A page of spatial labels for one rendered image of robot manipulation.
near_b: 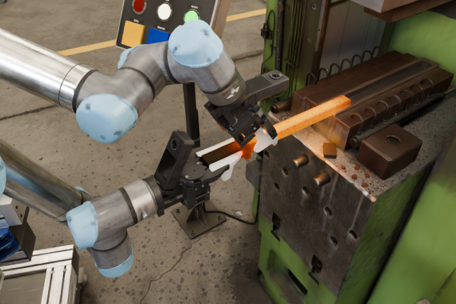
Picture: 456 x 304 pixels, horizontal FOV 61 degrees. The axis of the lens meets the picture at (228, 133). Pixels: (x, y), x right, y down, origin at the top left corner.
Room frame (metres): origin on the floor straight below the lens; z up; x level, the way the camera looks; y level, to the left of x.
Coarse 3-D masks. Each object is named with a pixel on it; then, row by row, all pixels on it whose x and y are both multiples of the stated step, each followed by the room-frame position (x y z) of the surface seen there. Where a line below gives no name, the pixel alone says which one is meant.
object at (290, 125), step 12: (312, 108) 0.75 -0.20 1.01; (324, 108) 0.75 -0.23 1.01; (336, 108) 0.76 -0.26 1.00; (288, 120) 0.70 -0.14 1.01; (300, 120) 0.70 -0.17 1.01; (312, 120) 0.71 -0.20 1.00; (288, 132) 0.67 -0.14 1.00; (228, 144) 0.61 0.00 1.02; (252, 144) 0.62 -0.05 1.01; (204, 156) 0.57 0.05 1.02; (216, 156) 0.57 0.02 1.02
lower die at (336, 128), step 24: (360, 72) 0.96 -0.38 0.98; (384, 72) 0.95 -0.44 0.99; (432, 72) 0.94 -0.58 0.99; (312, 96) 0.83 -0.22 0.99; (336, 96) 0.81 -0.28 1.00; (384, 96) 0.82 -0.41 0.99; (408, 96) 0.82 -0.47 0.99; (336, 120) 0.73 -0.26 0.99; (360, 120) 0.72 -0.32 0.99; (336, 144) 0.72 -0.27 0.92
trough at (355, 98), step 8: (416, 64) 0.98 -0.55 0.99; (424, 64) 0.99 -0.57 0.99; (400, 72) 0.94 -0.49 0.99; (408, 72) 0.95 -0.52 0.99; (416, 72) 0.95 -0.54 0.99; (384, 80) 0.90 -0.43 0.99; (392, 80) 0.91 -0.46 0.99; (360, 88) 0.85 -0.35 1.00; (368, 88) 0.87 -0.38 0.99; (376, 88) 0.87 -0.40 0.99; (352, 96) 0.83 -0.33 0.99; (360, 96) 0.83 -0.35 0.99
